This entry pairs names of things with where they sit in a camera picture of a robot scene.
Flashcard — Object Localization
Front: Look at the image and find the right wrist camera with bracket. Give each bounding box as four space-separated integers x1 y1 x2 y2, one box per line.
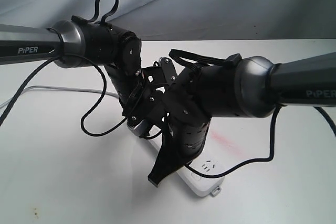
127 93 164 138

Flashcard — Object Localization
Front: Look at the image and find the left black Piper robot arm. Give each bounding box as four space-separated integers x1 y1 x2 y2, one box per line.
1 17 161 136

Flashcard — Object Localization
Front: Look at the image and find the white five-outlet power strip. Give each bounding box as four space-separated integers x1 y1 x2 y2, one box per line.
146 126 226 198

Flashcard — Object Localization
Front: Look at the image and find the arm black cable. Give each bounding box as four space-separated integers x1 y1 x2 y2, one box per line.
0 0 148 137
167 49 336 180

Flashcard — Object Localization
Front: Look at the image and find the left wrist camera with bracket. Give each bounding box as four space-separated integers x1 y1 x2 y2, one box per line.
143 57 177 89

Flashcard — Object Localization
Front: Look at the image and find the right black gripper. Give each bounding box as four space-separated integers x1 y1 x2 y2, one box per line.
148 110 210 187

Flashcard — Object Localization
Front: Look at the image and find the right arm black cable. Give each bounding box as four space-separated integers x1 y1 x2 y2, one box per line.
167 49 336 180

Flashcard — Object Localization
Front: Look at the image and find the right black Piper robot arm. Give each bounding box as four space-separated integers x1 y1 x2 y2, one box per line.
148 49 335 186

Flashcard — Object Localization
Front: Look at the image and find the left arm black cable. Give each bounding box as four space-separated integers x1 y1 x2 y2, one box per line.
0 0 148 137

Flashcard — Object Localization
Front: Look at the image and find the grey backdrop cloth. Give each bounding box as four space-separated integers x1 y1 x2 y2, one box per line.
1 0 335 40

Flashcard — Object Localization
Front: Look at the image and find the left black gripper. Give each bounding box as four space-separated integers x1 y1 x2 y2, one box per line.
123 86 156 130

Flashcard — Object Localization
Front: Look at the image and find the grey power cable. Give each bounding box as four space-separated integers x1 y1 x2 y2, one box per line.
0 85 121 109

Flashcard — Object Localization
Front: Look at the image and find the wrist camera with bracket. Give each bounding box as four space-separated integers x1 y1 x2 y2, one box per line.
143 57 177 89
127 93 164 138

